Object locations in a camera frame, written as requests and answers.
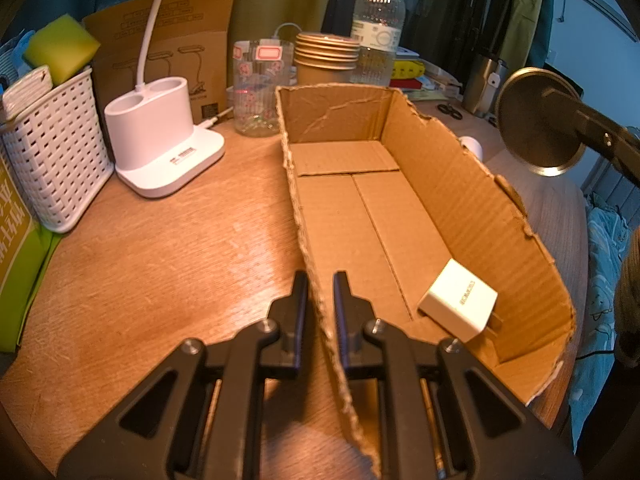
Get brown cardboard lamp packaging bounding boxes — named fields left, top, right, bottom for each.
left=82, top=0, right=237, bottom=131

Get blue printed blanket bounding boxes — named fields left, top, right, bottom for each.
left=570, top=192, right=636, bottom=456

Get printed clear glass cup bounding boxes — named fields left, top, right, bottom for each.
left=233, top=40, right=296, bottom=137

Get hanging clothes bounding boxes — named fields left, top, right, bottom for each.
left=415, top=0, right=556, bottom=63

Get white plastic container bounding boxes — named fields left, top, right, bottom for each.
left=459, top=135, right=485, bottom=161

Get white woven plastic basket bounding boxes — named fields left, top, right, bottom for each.
left=0, top=66, right=115, bottom=234

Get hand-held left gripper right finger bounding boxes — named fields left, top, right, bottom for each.
left=332, top=270, right=586, bottom=480

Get white desk lamp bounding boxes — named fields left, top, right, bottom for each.
left=104, top=0, right=226, bottom=198

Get stack of papers and packets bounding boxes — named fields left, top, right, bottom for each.
left=395, top=47, right=463, bottom=103

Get stainless steel tumbler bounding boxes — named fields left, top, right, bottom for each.
left=462, top=52, right=511, bottom=118

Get white wall charger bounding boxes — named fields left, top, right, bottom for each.
left=417, top=258, right=502, bottom=345

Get green printed box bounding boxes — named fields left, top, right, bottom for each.
left=0, top=155, right=63, bottom=353

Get clear plastic water bottle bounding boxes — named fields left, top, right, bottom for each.
left=350, top=0, right=406, bottom=86

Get white cable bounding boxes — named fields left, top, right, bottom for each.
left=273, top=22, right=303, bottom=43

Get white ribbed packet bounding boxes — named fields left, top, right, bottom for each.
left=2, top=65, right=53, bottom=121

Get yellow-green sponge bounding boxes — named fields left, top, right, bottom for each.
left=25, top=15, right=101, bottom=86

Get blue packets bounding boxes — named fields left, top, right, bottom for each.
left=0, top=30, right=37, bottom=86

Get round brass disc on arm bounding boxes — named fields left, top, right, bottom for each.
left=495, top=67, right=640, bottom=186

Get yellow wipes packet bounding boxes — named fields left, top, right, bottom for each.
left=390, top=60, right=426, bottom=81

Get brown cardboard box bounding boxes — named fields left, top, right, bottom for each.
left=275, top=84, right=577, bottom=480

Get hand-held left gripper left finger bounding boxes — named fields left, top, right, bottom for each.
left=56, top=270, right=310, bottom=480

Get stack of kraft paper cups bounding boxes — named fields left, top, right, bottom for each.
left=293, top=32, right=361, bottom=86

